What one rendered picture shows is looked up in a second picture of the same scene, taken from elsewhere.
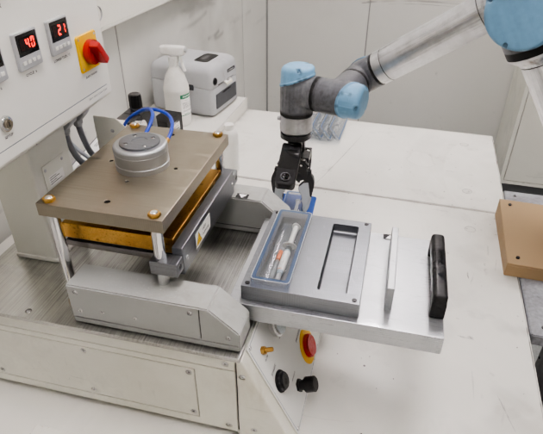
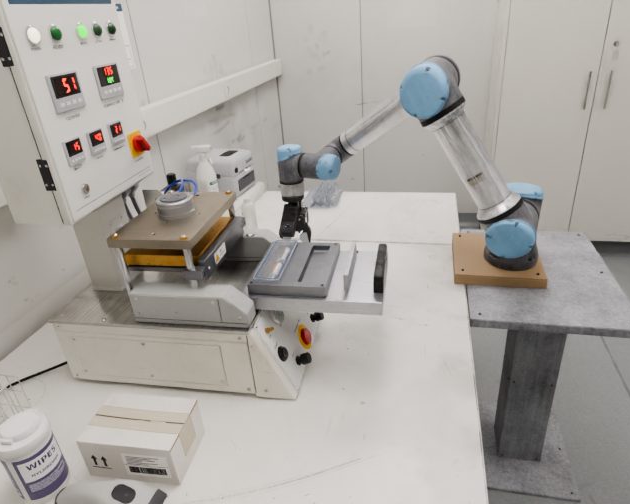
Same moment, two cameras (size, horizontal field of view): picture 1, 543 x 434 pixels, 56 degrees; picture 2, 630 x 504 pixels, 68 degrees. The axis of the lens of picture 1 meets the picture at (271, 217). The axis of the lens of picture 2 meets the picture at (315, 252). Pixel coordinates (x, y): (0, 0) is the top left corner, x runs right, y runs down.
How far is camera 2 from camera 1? 0.31 m
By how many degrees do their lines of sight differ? 6
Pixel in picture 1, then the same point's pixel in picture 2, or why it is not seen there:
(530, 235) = (473, 254)
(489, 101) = not seen: hidden behind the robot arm
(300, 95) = (291, 166)
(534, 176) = not seen: hidden behind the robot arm
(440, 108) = (430, 183)
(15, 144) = (91, 202)
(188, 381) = (216, 356)
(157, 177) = (186, 219)
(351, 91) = (326, 160)
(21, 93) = (93, 169)
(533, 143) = not seen: hidden behind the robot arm
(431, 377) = (395, 351)
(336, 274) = (313, 274)
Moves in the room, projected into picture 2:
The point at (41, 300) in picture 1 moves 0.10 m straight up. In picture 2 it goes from (112, 313) to (99, 273)
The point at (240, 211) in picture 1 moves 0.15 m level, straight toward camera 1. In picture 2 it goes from (249, 246) to (249, 275)
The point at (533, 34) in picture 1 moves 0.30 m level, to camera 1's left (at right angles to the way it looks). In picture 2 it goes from (430, 106) to (301, 117)
